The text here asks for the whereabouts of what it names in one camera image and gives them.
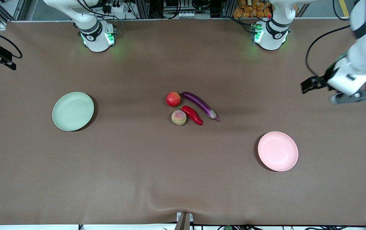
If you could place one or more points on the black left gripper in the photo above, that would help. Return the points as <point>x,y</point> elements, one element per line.
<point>324,78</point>

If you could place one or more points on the red pomegranate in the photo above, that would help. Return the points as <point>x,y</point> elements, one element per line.
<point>173,99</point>

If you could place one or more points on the pink plate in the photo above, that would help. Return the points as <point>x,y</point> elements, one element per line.
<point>278,151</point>

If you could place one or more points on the pile of orange snack bags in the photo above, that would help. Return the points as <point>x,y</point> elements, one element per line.
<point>253,9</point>

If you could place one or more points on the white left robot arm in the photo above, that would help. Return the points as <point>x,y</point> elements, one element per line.
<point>270,38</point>

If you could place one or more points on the brown table mat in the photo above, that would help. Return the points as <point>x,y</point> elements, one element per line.
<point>182,179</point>

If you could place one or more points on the metal bracket at table edge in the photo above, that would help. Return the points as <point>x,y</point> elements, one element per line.
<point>184,221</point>

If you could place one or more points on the long purple eggplant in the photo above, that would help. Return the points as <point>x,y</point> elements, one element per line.
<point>199,103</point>

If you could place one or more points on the red chili pepper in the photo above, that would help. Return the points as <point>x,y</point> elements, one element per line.
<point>192,115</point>

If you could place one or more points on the light green plate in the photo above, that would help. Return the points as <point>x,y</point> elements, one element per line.
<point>73,111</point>

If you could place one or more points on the yellow pink peach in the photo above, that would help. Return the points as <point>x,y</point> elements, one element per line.
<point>179,117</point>

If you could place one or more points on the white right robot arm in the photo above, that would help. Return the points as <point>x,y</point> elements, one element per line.
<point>96,35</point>

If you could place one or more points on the white power strip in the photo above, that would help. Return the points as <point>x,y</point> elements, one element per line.
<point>117,8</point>

